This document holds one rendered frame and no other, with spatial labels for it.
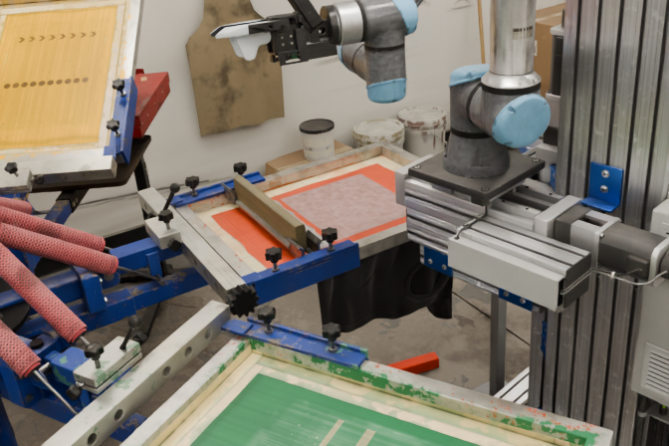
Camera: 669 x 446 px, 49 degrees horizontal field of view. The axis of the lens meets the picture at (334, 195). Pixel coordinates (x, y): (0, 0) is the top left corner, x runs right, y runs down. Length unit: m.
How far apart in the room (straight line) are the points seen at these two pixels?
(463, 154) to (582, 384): 0.70
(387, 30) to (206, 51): 2.73
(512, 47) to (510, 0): 0.09
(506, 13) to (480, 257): 0.49
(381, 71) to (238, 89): 2.82
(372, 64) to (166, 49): 2.72
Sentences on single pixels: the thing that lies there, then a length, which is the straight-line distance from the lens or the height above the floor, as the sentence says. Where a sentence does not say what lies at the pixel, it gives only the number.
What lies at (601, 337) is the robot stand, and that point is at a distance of 1.90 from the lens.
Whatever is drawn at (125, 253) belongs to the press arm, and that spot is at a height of 1.04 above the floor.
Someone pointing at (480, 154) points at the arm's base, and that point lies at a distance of 1.65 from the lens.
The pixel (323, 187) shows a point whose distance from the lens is 2.36.
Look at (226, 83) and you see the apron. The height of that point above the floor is 0.81.
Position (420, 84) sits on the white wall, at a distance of 4.87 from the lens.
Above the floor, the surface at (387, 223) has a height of 0.95.
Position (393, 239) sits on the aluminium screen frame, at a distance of 1.99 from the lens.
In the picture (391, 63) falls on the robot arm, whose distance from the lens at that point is 1.36.
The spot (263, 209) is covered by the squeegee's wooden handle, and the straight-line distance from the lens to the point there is 2.09.
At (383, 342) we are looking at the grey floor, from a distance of 3.23.
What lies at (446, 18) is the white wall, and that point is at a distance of 4.89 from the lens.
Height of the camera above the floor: 1.95
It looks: 26 degrees down
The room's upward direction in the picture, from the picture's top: 5 degrees counter-clockwise
